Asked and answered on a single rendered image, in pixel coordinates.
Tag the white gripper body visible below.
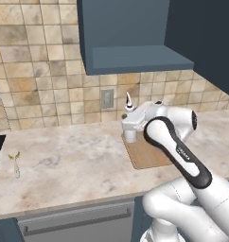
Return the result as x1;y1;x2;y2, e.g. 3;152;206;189
120;108;150;131

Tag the blue wall cabinet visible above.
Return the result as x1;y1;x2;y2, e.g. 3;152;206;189
76;0;195;77

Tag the blue base cabinet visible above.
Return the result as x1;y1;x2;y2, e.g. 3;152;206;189
131;195;147;242
0;216;26;242

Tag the white bottle with pointed nozzle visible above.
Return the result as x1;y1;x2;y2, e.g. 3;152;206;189
123;91;138;145

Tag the blue cabinet door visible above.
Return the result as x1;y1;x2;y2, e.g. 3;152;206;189
164;0;229;100

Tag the grey dishwasher handle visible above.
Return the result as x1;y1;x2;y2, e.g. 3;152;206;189
23;208;132;236

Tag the grey dishwasher front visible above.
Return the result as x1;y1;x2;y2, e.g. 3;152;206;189
16;199;136;242

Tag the wooden cutting board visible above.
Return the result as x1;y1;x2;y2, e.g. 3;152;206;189
120;131;174;171

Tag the grey wall outlet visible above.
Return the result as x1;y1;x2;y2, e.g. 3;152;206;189
100;88;115;110

